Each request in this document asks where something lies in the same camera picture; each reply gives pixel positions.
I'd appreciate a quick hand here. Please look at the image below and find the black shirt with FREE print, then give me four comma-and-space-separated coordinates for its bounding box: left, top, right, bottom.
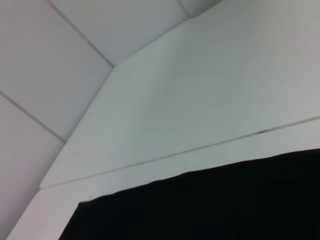
57, 148, 320, 240

